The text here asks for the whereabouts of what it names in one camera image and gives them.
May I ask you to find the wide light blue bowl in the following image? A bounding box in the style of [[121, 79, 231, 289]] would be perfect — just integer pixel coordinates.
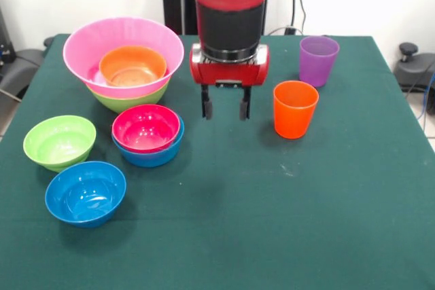
[[111, 115, 186, 168]]

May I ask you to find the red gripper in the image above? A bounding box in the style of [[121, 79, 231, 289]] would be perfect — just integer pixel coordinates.
[[189, 43, 271, 122]]

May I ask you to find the purple cup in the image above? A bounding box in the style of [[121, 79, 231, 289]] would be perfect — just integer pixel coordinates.
[[298, 35, 341, 88]]

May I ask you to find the black equipment with knob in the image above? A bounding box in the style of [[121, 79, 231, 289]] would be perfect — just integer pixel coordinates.
[[394, 42, 435, 116]]

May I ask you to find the dark blue bowl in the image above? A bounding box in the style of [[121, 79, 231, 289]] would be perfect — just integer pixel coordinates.
[[44, 161, 127, 229]]

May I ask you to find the dark green tablecloth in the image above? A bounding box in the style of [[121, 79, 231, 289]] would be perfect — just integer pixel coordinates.
[[0, 33, 435, 290]]

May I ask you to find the small red bowl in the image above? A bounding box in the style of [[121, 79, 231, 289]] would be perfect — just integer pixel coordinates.
[[111, 104, 181, 154]]

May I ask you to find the orange cup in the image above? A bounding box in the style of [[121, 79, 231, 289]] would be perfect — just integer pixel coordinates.
[[273, 80, 319, 140]]

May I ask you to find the orange bowl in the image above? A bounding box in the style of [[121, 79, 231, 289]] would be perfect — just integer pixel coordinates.
[[99, 46, 168, 88]]

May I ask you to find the large green bowl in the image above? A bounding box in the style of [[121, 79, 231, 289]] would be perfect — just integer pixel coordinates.
[[85, 79, 171, 114]]

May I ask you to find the black and grey equipment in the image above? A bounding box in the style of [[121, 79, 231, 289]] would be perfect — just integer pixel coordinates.
[[0, 4, 47, 101]]

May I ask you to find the large pink bowl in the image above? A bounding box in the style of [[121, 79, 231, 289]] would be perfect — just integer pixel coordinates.
[[62, 16, 185, 100]]

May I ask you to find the small green bowl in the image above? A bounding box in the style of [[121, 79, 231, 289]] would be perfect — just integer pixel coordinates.
[[22, 115, 97, 173]]

